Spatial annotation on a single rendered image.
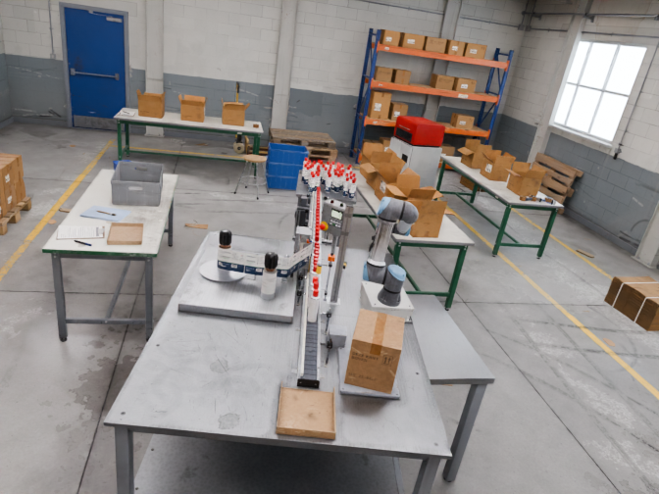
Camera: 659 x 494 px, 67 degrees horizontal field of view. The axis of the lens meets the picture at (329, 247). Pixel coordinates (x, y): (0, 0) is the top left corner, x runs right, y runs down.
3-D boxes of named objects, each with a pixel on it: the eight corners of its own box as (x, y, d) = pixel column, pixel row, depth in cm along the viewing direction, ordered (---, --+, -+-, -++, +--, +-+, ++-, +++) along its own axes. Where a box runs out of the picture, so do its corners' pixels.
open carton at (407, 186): (378, 206, 532) (384, 172, 517) (424, 209, 545) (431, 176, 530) (391, 222, 492) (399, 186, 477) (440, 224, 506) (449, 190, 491)
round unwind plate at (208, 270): (205, 259, 344) (205, 257, 343) (249, 264, 346) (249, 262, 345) (194, 279, 316) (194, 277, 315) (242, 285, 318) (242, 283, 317)
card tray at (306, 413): (280, 387, 243) (281, 380, 241) (333, 392, 245) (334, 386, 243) (276, 433, 216) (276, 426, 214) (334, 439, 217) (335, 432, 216)
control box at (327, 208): (328, 226, 321) (331, 198, 313) (349, 234, 313) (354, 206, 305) (318, 229, 313) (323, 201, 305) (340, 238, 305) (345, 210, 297)
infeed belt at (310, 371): (308, 247, 395) (309, 242, 394) (319, 248, 396) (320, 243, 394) (299, 384, 245) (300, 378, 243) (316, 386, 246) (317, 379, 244)
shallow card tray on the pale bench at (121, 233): (111, 226, 388) (111, 222, 387) (143, 226, 396) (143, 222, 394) (106, 244, 359) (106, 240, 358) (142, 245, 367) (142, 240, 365)
